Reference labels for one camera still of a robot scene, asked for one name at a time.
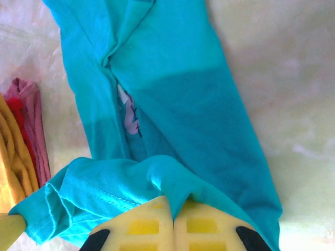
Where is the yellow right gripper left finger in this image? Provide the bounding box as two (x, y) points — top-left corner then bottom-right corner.
(81, 195), (175, 251)

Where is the folded yellow t-shirt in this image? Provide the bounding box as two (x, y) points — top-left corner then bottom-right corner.
(0, 93), (40, 214)

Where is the folded red t-shirt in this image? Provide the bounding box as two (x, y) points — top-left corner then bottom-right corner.
(5, 97), (40, 184)

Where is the folded pink t-shirt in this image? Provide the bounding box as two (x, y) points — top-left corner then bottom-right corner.
(4, 77), (52, 188)

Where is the teal printed t-shirt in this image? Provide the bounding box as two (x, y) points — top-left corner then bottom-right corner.
(7, 0), (284, 251)

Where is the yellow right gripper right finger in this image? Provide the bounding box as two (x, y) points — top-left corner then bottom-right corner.
(174, 198), (273, 251)

